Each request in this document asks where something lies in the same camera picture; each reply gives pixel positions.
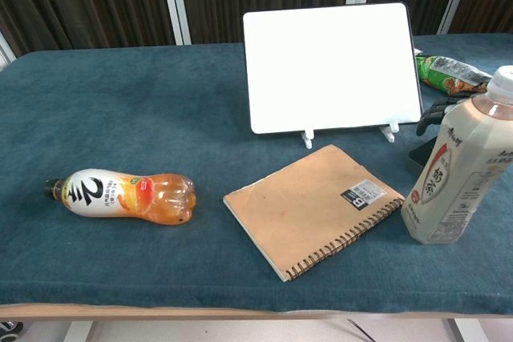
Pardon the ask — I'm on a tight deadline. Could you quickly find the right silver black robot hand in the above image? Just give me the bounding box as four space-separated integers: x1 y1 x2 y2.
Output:
415 94 477 137

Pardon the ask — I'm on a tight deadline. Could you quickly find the black rectangular block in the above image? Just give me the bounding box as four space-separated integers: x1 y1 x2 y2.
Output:
406 136 438 178

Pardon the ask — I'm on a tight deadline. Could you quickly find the white board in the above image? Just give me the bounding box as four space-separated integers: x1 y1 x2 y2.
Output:
241 2 423 135

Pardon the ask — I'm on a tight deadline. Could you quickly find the green snack bag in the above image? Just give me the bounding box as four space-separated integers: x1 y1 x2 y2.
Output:
414 48 494 97

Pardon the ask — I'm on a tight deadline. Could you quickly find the milk tea bottle white cap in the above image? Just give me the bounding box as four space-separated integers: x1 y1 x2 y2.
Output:
400 64 513 245

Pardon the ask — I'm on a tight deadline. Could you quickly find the brown spiral kraft notebook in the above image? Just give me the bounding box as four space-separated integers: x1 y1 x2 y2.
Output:
222 143 406 283

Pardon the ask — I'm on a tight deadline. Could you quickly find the white table leg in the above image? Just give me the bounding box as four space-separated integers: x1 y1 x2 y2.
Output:
443 317 489 342
63 320 95 342

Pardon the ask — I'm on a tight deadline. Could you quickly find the blue velvet table cloth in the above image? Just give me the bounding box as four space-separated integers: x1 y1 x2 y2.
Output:
0 32 513 316

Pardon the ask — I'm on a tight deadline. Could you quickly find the orange drink plastic bottle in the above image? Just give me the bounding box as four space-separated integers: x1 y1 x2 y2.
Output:
44 167 197 227

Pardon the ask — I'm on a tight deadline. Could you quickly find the black caster wheel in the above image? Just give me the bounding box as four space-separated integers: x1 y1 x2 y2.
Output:
0 320 25 342

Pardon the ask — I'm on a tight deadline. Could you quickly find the thin black cable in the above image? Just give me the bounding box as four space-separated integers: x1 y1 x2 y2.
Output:
345 317 378 342

